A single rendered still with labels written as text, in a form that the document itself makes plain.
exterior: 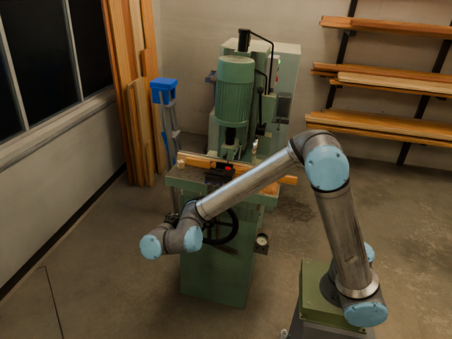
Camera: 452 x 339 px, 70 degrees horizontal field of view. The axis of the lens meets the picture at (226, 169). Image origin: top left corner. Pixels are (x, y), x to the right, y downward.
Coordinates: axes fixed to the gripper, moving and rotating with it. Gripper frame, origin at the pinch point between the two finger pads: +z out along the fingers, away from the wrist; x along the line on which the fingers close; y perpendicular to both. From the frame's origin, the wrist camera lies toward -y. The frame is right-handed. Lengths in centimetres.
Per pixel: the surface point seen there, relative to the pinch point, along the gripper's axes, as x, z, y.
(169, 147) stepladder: 47, 96, 19
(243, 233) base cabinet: -27.0, 28.9, -10.1
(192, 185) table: 3.4, 20.4, 13.3
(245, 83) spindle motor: -18, 12, 68
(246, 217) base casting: -27.3, 25.0, 0.6
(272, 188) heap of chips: -38.2, 22.8, 19.2
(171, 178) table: 15.0, 19.9, 14.9
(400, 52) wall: -140, 248, 142
